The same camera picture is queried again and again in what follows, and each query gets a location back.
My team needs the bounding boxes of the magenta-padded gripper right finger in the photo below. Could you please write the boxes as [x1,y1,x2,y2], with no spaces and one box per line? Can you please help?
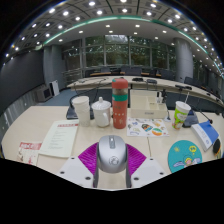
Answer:
[125,143,168,189]

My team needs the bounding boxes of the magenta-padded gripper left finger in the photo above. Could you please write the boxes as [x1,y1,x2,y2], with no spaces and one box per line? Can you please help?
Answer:
[56,142,100,189]

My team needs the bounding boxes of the silver grey computer mouse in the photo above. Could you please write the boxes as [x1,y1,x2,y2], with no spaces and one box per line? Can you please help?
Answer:
[96,134,129,174]

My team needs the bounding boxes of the round teal cartoon mouse pad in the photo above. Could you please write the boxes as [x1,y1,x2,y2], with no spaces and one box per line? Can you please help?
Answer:
[167,139,203,174]

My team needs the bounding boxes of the white printed paper sheet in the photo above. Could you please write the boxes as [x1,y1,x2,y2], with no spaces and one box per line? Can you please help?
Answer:
[38,119,80,159]

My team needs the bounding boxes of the colourful sticker sheet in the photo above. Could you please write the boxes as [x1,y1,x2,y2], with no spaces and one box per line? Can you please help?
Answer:
[126,117,170,138]

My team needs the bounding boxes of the red and white booklet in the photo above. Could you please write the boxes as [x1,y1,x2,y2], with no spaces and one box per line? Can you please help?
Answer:
[16,141,43,167]

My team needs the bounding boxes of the dark conference desk unit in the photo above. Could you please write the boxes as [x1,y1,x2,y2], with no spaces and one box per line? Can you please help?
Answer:
[182,109,200,128]
[65,105,95,120]

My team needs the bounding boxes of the stack of white paper cups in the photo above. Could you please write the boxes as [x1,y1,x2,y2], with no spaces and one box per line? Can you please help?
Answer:
[71,95,92,128]

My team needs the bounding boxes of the white lidded mug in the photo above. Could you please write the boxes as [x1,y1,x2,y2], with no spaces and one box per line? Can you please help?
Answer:
[91,96,112,128]

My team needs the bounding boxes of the green printed cup with straw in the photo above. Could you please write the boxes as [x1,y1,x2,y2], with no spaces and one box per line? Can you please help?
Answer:
[171,92,192,131]

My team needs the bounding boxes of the white desk organizer box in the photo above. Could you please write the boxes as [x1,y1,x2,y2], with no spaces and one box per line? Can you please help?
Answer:
[129,89,168,120]

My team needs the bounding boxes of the red bottle with green band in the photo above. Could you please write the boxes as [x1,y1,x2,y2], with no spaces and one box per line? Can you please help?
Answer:
[111,77,130,130]

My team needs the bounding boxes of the blue and white book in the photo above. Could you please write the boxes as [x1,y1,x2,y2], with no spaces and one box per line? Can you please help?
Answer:
[190,120,221,153]

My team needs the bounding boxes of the black gooseneck microphone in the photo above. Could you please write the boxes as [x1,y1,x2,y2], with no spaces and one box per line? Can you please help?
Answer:
[199,109,214,125]

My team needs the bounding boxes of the long curved conference desk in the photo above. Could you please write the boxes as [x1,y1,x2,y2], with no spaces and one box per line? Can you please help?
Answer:
[66,75,224,108]

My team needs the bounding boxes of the group of dark office chairs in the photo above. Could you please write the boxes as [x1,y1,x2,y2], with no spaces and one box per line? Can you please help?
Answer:
[84,65,224,89]

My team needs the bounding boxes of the group of ceiling lights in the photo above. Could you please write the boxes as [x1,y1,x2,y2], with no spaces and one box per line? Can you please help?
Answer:
[4,0,224,79]

